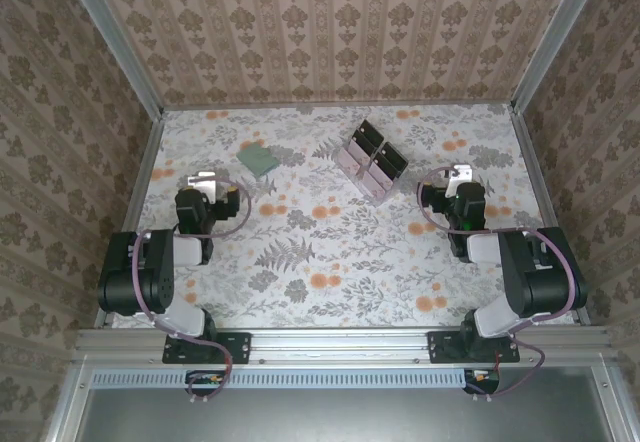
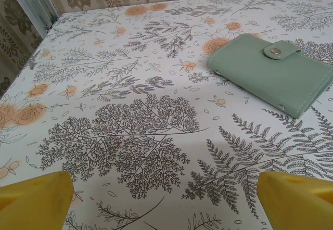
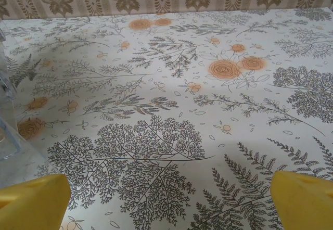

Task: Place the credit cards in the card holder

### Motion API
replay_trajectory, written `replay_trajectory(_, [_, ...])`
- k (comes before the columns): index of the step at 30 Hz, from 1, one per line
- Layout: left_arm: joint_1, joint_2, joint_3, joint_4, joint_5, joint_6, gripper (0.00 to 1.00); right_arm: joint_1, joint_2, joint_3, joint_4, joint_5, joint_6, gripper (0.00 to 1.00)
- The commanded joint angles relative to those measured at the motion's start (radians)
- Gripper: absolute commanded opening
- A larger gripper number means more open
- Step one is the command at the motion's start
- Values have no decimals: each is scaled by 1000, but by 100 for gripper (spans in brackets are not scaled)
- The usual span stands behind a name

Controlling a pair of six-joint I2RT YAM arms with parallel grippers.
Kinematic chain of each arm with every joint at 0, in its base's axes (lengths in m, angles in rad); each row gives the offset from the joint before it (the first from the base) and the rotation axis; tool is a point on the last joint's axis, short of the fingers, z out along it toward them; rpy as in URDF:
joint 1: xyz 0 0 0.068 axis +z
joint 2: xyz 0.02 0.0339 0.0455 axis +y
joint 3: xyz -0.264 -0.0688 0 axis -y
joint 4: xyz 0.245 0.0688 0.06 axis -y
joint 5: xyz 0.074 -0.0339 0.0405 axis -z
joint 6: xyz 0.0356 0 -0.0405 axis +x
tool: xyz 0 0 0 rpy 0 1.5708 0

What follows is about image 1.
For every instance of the aluminium frame post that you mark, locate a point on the aluminium frame post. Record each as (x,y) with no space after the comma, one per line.
(557,37)
(113,37)

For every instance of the aluminium lower frame bar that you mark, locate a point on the aluminium lower frame bar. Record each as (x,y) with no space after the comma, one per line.
(612,407)
(67,407)

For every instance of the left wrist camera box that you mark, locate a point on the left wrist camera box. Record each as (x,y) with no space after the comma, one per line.
(200,182)

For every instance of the green leather card holder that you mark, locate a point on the green leather card holder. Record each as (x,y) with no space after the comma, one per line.
(257,159)

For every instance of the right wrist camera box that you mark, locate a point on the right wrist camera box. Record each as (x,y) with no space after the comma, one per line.
(460,174)

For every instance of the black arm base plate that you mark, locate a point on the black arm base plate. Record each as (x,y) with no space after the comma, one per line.
(240,349)
(440,349)

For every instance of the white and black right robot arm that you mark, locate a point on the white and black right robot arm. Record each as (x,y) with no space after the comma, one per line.
(540,282)

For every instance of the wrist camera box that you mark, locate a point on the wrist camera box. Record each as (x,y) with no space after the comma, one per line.
(200,182)
(460,174)

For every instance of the black credit card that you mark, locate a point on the black credit card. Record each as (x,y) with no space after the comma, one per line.
(372,129)
(362,141)
(386,163)
(397,154)

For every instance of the aluminium table side rail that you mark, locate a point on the aluminium table side rail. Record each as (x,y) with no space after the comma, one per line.
(536,172)
(141,172)

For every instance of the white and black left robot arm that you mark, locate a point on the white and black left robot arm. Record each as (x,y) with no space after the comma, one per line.
(150,272)

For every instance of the clear acrylic card stand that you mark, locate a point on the clear acrylic card stand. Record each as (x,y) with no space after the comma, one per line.
(371,162)

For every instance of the long aluminium mounting rail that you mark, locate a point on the long aluminium mounting rail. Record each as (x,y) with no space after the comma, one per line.
(340,344)

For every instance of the floral table cover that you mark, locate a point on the floral table cover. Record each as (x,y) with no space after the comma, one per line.
(320,242)

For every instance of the grey metal panel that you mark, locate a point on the grey metal panel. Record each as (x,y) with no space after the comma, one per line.
(340,417)

